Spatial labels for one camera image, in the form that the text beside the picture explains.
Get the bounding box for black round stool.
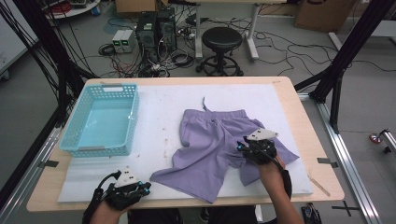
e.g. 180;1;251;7
195;26;245;77

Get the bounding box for aluminium floor rail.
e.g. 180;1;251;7
0;124;64;224
297;91;382;224

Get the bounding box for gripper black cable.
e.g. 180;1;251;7
264;148;293;200
81;170;122;224

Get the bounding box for white board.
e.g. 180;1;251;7
0;13;40;80

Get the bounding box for round white table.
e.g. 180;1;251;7
43;0;102;20

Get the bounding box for thin wooden strip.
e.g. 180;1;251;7
307;175;332;198

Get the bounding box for white power supply unit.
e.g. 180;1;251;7
111;29;127;54
120;29;136;53

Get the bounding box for metal stand foot with caster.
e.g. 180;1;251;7
369;128;396;154

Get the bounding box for white foam mat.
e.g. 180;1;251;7
57;83;314;203

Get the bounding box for small cardboard box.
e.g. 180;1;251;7
115;0;169;15

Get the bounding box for black tape cross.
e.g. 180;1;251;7
331;200;361;217

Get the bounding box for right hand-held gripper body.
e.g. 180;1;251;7
242;128;280;166

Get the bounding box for person's black shoe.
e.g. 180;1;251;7
300;203;323;224

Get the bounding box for black metal frame post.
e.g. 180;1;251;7
12;0;97;125
293;0;396;134

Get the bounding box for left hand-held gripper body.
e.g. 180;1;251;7
104;167;145;212

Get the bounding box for black tape piece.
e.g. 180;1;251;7
317;157;339;169
37;160;60;169

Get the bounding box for black computer tower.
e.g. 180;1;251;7
135;10;159;50
157;7;177;52

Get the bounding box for person's right hand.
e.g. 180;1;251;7
257;154;289;190

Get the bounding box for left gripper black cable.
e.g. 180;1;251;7
81;170;122;224

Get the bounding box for large cardboard box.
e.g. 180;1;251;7
293;0;358;34

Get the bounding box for light blue plastic basket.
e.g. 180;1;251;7
59;83;140;158

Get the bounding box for tangle of floor cables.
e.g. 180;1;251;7
97;40;195;78

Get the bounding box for person's left hand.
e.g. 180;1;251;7
90;201;134;224

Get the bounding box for person's dark trousers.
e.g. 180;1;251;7
127;207;260;224

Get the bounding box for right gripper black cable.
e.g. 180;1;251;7
264;148;293;200

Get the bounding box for purple shorts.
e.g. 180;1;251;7
149;96;301;204

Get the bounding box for white desk frame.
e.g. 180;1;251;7
186;0;288;62

